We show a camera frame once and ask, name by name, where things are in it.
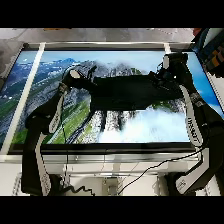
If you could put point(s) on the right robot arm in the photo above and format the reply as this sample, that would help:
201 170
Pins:
186 73

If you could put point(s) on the silver frame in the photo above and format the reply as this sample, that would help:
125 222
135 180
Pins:
113 158

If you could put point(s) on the black garment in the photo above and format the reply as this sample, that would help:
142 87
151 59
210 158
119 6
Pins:
133 91

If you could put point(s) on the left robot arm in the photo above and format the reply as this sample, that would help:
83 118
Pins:
33 133

